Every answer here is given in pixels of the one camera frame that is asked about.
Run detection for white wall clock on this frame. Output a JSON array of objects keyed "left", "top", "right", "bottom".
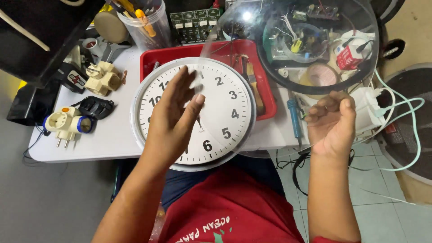
[{"left": 130, "top": 57, "right": 257, "bottom": 172}]

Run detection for round fan grille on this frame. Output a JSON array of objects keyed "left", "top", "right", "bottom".
[{"left": 375, "top": 62, "right": 432, "bottom": 187}]

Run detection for white power strip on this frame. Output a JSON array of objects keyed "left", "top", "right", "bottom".
[{"left": 350, "top": 87, "right": 386, "bottom": 134}]

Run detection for large black box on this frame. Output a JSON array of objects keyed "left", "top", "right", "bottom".
[{"left": 0, "top": 0, "right": 106, "bottom": 89}]

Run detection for red and white small box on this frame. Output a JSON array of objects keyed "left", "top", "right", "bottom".
[{"left": 336, "top": 44, "right": 364, "bottom": 71}]

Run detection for clear round clock cover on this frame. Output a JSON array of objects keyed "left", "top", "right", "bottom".
[{"left": 199, "top": 0, "right": 380, "bottom": 159}]

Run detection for black battery with red label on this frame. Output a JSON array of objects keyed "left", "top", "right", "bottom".
[{"left": 59, "top": 62, "right": 89, "bottom": 95}]

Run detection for person's left hand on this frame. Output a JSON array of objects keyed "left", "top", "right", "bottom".
[{"left": 142, "top": 66, "right": 206, "bottom": 168}]

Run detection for mint green cable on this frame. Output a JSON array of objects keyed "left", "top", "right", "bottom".
[{"left": 371, "top": 67, "right": 426, "bottom": 172}]

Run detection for green circuit board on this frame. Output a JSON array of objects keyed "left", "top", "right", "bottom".
[{"left": 169, "top": 7, "right": 224, "bottom": 45}]

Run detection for red plastic tray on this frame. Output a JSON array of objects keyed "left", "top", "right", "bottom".
[{"left": 140, "top": 39, "right": 277, "bottom": 121}]

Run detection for black plug adapter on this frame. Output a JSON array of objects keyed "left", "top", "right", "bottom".
[{"left": 70, "top": 96, "right": 115, "bottom": 121}]

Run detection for dark blue shorts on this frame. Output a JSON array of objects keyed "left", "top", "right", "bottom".
[{"left": 161, "top": 155, "right": 286, "bottom": 211}]

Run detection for cream multi-plug adapter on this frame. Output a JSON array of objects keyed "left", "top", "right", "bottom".
[{"left": 84, "top": 61, "right": 123, "bottom": 97}]

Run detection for tan tape roll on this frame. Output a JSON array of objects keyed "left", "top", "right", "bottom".
[{"left": 298, "top": 62, "right": 340, "bottom": 99}]

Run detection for black cables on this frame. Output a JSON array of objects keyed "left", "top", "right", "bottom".
[{"left": 274, "top": 148, "right": 356, "bottom": 197}]

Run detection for orange-handled screwdriver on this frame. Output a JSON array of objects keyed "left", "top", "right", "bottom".
[{"left": 135, "top": 8, "right": 158, "bottom": 38}]

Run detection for blue soldering iron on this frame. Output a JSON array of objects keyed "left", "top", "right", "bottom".
[{"left": 286, "top": 98, "right": 304, "bottom": 146}]

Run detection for white lamp socket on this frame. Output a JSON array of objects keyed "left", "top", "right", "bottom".
[{"left": 82, "top": 37, "right": 106, "bottom": 59}]

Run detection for tan round roll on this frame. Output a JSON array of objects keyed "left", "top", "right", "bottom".
[{"left": 93, "top": 10, "right": 129, "bottom": 44}]

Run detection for black round tub of electronics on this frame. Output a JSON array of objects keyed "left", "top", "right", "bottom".
[{"left": 256, "top": 0, "right": 381, "bottom": 96}]

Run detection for clear plastic tool cup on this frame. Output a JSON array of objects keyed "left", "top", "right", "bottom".
[{"left": 116, "top": 0, "right": 173, "bottom": 52}]

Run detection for white plug adapter blue ring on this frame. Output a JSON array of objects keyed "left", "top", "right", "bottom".
[{"left": 43, "top": 106, "right": 98, "bottom": 149}]

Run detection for person's right hand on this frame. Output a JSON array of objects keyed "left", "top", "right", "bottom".
[{"left": 303, "top": 90, "right": 357, "bottom": 158}]

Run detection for yellow-handled pliers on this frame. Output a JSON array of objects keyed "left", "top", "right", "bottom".
[{"left": 236, "top": 55, "right": 266, "bottom": 116}]

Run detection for red shirt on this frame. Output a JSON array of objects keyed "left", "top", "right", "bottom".
[{"left": 158, "top": 165, "right": 305, "bottom": 243}]

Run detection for blue cable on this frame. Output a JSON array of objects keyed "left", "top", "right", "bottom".
[{"left": 22, "top": 124, "right": 47, "bottom": 164}]

